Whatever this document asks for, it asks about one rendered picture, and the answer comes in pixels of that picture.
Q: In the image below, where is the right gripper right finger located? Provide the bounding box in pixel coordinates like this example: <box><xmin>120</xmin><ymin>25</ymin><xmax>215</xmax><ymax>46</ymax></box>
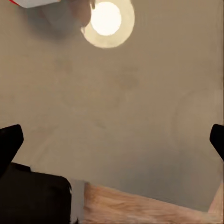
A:
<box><xmin>210</xmin><ymin>124</ymin><xmax>224</xmax><ymax>160</ymax></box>

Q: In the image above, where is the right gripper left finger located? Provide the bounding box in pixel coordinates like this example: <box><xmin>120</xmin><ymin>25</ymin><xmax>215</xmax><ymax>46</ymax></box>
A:
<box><xmin>0</xmin><ymin>124</ymin><xmax>24</xmax><ymax>179</ymax></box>

